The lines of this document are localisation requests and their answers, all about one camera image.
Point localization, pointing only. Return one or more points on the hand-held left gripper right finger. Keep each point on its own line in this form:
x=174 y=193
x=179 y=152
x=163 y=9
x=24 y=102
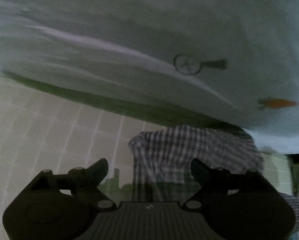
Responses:
x=199 y=168

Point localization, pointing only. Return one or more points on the blue checked shirt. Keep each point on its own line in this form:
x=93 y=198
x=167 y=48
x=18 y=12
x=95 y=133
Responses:
x=189 y=147

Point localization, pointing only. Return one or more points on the carrot print quilt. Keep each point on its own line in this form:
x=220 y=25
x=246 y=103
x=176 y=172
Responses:
x=139 y=30

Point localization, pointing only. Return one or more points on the green grid bed sheet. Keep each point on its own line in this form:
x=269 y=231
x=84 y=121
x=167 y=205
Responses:
x=39 y=130

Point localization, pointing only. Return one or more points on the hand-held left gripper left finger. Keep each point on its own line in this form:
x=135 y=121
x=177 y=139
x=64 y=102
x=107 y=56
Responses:
x=102 y=168

